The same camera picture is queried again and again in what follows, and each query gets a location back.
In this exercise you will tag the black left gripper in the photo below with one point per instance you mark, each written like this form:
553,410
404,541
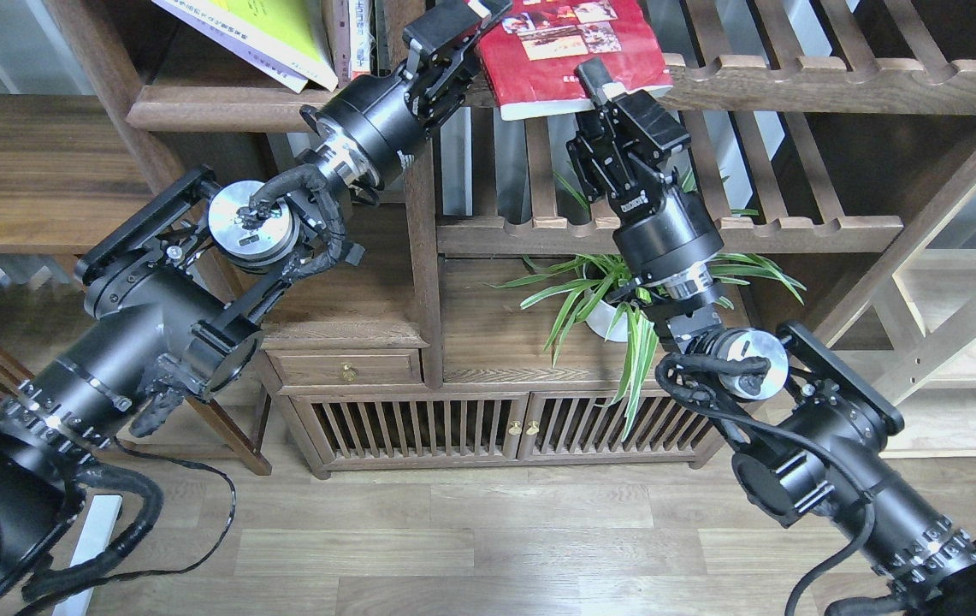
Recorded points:
373,129

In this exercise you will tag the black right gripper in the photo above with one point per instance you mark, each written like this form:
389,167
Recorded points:
665,235

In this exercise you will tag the red cover book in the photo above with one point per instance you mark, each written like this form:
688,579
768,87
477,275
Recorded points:
531,56

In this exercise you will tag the yellow green cover book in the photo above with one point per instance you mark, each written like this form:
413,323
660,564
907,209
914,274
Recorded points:
281,30

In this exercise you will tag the white lavender cover book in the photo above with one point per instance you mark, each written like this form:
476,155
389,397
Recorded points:
287,77

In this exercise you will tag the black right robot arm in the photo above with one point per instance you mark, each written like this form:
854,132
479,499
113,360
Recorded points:
806,431

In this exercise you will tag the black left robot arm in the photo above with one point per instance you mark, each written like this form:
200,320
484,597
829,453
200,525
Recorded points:
178,294

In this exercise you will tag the red white spine book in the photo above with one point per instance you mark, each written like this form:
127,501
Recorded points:
361,41

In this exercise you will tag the green spider plant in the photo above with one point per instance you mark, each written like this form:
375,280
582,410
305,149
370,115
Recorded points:
596,289

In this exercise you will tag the white plant pot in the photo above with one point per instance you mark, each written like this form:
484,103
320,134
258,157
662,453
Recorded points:
599,323

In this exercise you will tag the dark wooden bookshelf cabinet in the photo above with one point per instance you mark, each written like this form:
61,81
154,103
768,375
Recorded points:
416,317

